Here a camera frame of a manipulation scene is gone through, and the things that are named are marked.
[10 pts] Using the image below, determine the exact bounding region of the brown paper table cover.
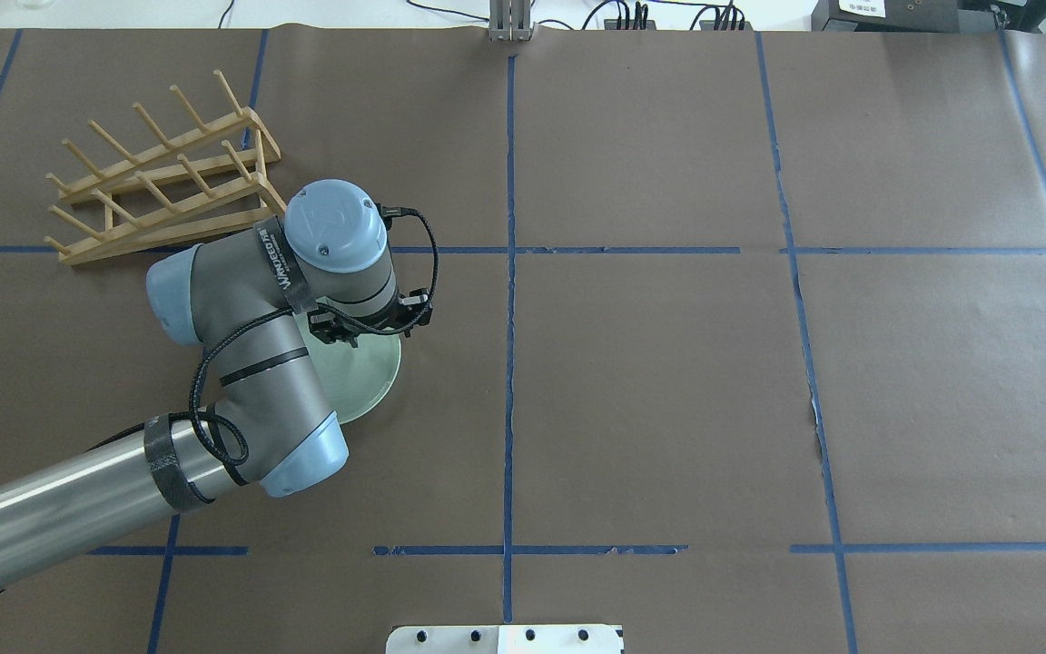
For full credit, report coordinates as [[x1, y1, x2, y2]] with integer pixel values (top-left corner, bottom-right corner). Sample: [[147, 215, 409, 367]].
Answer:
[[0, 25, 1046, 653]]

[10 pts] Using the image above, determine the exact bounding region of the aluminium frame post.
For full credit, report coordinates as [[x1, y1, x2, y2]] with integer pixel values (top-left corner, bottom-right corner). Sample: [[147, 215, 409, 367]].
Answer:
[[488, 0, 535, 43]]

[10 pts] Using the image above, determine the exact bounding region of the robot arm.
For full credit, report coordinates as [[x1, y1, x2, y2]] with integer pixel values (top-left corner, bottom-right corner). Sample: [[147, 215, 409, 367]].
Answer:
[[0, 179, 437, 593]]

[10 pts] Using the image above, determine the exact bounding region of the light green plate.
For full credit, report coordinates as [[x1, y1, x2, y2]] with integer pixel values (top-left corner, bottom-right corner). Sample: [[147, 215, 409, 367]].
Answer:
[[298, 322, 401, 425]]

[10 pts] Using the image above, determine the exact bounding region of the wooden plate rack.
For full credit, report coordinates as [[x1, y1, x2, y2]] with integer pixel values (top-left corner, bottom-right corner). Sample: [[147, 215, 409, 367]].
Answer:
[[43, 69, 287, 266]]

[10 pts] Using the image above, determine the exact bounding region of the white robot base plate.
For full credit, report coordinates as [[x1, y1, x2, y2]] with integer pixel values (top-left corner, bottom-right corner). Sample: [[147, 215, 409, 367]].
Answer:
[[385, 622, 626, 653]]

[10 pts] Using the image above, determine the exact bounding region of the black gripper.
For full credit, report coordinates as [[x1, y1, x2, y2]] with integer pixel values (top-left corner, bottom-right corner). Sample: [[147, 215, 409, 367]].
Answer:
[[308, 289, 433, 347]]

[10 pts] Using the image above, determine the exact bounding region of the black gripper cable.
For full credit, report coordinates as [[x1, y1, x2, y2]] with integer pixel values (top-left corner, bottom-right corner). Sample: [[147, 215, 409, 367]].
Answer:
[[189, 205, 440, 486]]

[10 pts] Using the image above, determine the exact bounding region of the black box device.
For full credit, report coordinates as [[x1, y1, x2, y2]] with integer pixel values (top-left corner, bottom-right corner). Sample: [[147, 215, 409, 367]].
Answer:
[[810, 1, 1010, 33]]

